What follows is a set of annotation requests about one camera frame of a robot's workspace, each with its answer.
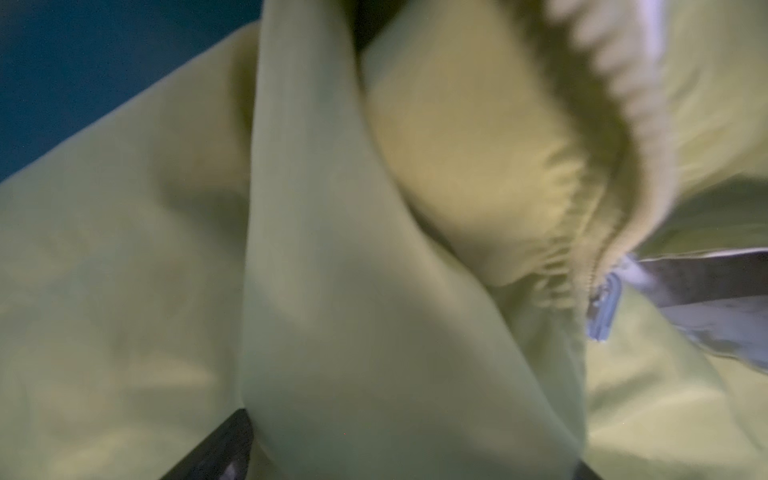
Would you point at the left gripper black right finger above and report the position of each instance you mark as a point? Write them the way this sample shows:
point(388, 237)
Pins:
point(585, 472)

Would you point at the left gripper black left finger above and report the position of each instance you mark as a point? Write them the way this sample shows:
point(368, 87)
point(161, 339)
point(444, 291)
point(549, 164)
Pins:
point(222, 455)

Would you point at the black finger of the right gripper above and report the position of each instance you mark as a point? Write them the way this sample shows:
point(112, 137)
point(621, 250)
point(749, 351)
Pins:
point(718, 301)

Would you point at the metal zipper pull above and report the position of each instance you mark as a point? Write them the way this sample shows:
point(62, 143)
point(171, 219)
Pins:
point(602, 309)

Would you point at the green jacket with printed lining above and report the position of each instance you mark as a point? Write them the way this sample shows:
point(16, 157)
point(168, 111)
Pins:
point(377, 227)

